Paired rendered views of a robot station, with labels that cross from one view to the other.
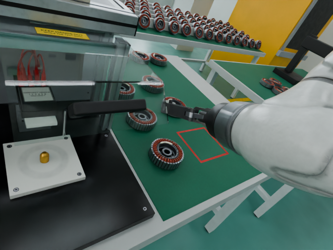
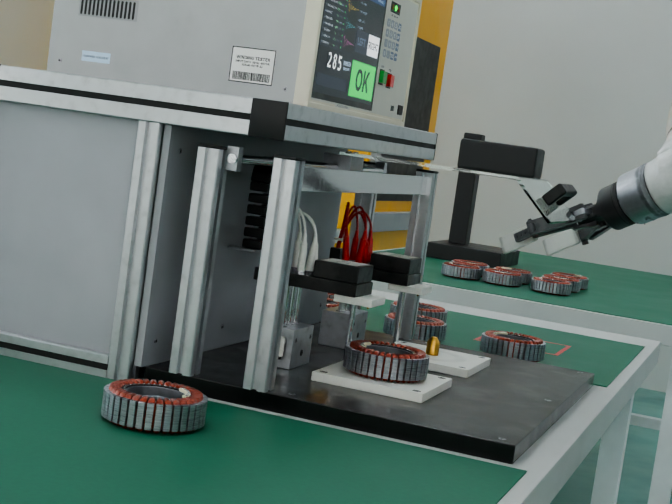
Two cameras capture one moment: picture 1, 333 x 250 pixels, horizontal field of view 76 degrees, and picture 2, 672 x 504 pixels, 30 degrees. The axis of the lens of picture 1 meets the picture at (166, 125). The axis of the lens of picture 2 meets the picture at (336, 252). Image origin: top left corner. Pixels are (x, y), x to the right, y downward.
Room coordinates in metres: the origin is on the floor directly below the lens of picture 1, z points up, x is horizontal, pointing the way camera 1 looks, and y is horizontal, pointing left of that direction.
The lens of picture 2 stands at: (-1.35, 1.13, 1.08)
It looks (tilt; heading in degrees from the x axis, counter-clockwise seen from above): 5 degrees down; 337
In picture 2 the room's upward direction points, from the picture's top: 8 degrees clockwise
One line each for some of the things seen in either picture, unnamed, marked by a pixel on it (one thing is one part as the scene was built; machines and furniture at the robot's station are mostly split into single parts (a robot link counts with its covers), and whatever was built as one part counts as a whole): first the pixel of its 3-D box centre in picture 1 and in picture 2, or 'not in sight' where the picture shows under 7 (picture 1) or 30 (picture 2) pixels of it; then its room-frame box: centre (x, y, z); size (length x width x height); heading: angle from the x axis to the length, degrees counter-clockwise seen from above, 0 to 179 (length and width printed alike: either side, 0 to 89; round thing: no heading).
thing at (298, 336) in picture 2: not in sight; (285, 343); (0.22, 0.50, 0.80); 0.07 x 0.05 x 0.06; 138
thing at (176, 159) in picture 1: (166, 153); (512, 346); (0.51, -0.04, 0.77); 0.11 x 0.11 x 0.04
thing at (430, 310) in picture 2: (173, 106); (418, 314); (0.81, 0.00, 0.77); 0.11 x 0.11 x 0.04
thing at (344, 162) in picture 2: not in sight; (343, 163); (0.40, 0.38, 1.05); 0.06 x 0.04 x 0.04; 138
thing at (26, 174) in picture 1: (44, 161); (431, 358); (0.30, 0.23, 0.78); 0.15 x 0.15 x 0.01; 48
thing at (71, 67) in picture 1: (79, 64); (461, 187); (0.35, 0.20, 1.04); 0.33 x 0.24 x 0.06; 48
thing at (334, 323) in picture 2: not in sight; (343, 327); (0.40, 0.34, 0.80); 0.07 x 0.05 x 0.06; 138
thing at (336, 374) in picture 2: not in sight; (383, 379); (0.12, 0.40, 0.78); 0.15 x 0.15 x 0.01; 48
